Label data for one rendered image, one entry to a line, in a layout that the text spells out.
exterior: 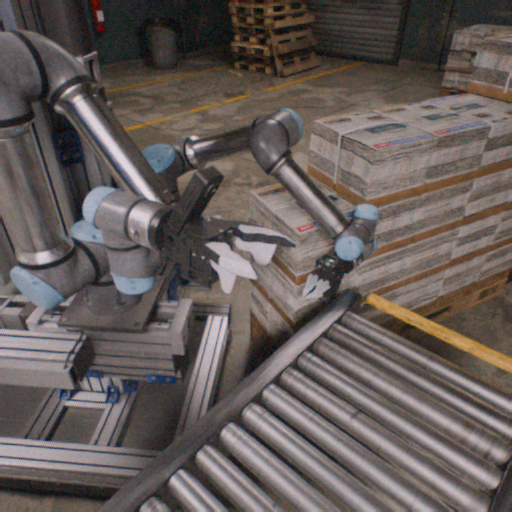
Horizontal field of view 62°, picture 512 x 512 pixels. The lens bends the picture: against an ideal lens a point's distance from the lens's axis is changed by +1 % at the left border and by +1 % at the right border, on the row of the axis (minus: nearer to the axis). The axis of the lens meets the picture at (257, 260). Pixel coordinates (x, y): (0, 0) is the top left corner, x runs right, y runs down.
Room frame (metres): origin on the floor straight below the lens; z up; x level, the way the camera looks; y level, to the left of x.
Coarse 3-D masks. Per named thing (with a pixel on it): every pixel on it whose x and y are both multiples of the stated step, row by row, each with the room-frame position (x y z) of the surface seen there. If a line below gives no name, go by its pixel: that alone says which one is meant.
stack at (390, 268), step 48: (288, 192) 1.50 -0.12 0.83; (336, 192) 1.50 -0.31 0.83; (432, 192) 1.51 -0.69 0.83; (480, 192) 1.65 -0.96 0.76; (384, 240) 1.40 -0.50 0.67; (432, 240) 1.53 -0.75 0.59; (480, 240) 1.70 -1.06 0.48; (288, 288) 1.24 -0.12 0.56; (432, 288) 1.58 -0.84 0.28; (288, 336) 1.23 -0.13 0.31
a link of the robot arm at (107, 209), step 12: (96, 192) 0.64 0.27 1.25; (108, 192) 0.63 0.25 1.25; (120, 192) 0.64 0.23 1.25; (84, 204) 0.63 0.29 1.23; (96, 204) 0.62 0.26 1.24; (108, 204) 0.61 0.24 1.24; (120, 204) 0.60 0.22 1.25; (132, 204) 0.60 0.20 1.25; (84, 216) 0.62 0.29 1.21; (96, 216) 0.61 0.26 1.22; (108, 216) 0.59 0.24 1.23; (120, 216) 0.58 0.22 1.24; (96, 228) 0.62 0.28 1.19; (108, 228) 0.59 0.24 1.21; (120, 228) 0.58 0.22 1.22; (108, 240) 0.60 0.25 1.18; (120, 240) 0.59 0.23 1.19
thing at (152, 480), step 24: (336, 312) 0.84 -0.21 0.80; (312, 336) 0.75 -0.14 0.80; (288, 360) 0.67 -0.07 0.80; (240, 384) 0.61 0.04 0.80; (264, 384) 0.61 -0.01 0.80; (216, 408) 0.54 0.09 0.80; (240, 408) 0.54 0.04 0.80; (264, 408) 0.60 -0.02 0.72; (192, 432) 0.49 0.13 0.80; (216, 432) 0.49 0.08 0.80; (168, 456) 0.44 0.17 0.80; (192, 456) 0.44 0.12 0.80; (144, 480) 0.40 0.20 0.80; (168, 480) 0.40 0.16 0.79; (120, 504) 0.35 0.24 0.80; (168, 504) 0.39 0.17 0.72
